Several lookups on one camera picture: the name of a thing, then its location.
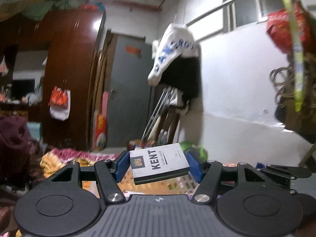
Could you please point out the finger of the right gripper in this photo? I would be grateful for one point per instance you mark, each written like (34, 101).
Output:
(283, 175)

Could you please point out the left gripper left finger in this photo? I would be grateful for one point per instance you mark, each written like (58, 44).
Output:
(66, 189)

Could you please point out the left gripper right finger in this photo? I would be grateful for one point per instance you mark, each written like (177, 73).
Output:
(215, 179)

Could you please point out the white Kent cigarette box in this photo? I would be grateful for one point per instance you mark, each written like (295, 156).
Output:
(158, 163)

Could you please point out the grey metal door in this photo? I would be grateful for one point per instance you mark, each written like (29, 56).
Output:
(129, 92)

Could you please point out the orange white plastic bag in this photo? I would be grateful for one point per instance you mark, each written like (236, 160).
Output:
(60, 104)

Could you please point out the maroon clothes pile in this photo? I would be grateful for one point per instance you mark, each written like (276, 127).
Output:
(20, 154)

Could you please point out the white black hanging jacket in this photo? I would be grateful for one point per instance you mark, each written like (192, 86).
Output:
(177, 64)

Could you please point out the dark red wooden wardrobe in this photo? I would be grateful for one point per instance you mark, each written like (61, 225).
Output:
(72, 38)

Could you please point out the red hanging plastic bag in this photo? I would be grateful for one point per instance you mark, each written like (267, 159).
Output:
(278, 29)

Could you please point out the hanging brown bag with cords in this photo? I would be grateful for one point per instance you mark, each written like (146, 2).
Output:
(283, 80)

